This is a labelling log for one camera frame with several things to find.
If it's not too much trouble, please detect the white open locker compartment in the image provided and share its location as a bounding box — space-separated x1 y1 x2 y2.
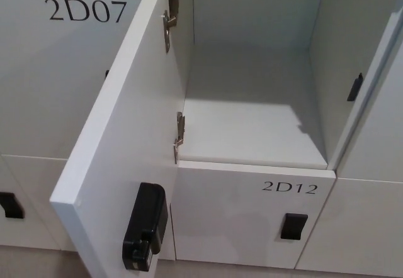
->
143 0 403 171

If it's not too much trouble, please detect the black lock strike plate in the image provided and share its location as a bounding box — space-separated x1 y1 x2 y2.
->
346 72 364 102

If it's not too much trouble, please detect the metal door hinge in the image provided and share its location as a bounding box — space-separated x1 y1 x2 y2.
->
173 111 186 165
162 0 180 53

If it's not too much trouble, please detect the white open locker door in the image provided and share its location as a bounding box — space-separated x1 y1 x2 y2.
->
48 0 189 278

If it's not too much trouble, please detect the black lock box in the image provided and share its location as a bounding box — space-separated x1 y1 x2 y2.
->
122 182 169 271

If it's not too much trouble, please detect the white locker door 2D07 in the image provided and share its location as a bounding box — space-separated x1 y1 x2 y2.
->
0 0 149 160

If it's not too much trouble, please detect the white locker door 2D12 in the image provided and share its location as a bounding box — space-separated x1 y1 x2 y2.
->
169 160 336 268

